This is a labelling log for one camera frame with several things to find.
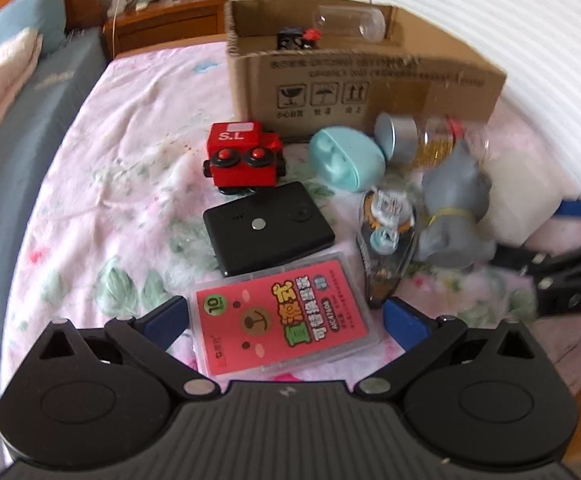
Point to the brown cardboard box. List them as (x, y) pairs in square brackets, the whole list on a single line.
[(418, 69)]

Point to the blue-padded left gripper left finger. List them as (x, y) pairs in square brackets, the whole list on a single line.
[(144, 343)]

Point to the wooden nightstand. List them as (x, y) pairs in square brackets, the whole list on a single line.
[(162, 22)]

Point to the pink card box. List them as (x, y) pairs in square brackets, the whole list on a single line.
[(264, 324)]

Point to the red toy train car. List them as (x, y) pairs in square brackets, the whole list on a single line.
[(242, 156)]

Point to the white translucent plastic box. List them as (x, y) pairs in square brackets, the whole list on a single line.
[(525, 193)]

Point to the mint green oval case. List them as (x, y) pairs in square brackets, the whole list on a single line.
[(346, 158)]

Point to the grey elephant toy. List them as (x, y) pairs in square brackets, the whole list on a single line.
[(456, 197)]

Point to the pink floral bed sheet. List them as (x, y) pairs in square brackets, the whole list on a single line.
[(117, 225)]

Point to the clear plastic jar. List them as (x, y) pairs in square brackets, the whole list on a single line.
[(364, 22)]

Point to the blue-grey bed sheet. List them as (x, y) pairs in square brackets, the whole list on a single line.
[(30, 135)]

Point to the blue pillow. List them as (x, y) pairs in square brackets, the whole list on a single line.
[(48, 17)]

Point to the black blue toy cube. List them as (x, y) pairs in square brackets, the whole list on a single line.
[(298, 38)]

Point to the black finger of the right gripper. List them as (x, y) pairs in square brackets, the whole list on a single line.
[(524, 260)]

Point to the white power strip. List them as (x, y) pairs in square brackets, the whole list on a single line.
[(116, 7)]

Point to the black flat rectangular case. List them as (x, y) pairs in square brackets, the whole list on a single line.
[(267, 229)]

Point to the jar with gold contents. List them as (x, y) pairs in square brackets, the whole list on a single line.
[(422, 142)]

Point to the clear correction tape dispenser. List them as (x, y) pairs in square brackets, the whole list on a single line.
[(386, 241)]

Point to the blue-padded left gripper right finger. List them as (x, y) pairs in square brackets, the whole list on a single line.
[(425, 341)]

